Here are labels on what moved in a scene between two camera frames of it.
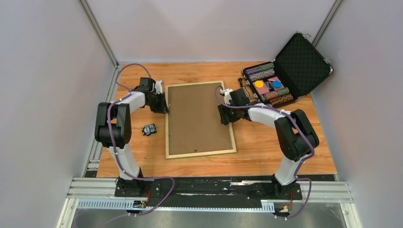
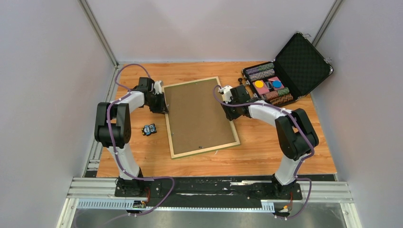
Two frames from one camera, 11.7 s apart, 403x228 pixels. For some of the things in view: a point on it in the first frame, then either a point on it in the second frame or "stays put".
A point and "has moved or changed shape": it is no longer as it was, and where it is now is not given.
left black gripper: x=162 y=108 stays put
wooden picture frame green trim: x=196 y=154 has moved or changed shape
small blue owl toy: x=147 y=130 stays put
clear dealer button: x=268 y=85 stays put
